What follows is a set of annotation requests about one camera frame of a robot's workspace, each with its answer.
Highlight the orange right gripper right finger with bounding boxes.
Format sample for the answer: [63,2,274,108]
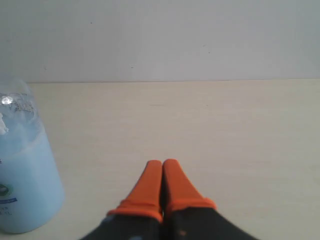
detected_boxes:
[162,159,256,240]

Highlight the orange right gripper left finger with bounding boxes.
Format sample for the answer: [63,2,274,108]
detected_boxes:
[82,160,163,240]

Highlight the blue lotion pump bottle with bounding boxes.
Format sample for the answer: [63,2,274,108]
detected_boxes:
[0,76,65,234]

